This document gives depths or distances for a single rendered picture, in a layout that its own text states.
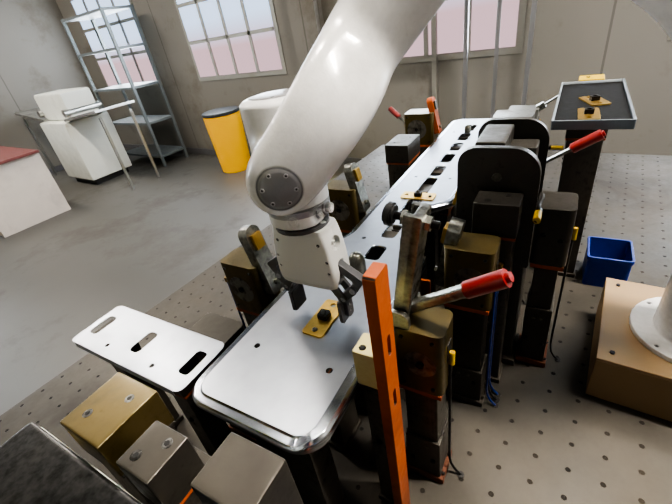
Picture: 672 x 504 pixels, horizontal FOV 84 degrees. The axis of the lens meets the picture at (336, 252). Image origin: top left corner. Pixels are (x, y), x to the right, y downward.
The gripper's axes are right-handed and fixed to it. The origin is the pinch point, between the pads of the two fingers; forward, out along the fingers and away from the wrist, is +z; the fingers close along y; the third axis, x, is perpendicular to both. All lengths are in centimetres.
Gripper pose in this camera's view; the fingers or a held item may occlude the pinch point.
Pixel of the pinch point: (321, 305)
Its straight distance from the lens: 60.0
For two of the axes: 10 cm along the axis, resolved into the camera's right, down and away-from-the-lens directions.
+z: 1.5, 8.4, 5.2
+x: -4.8, 5.3, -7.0
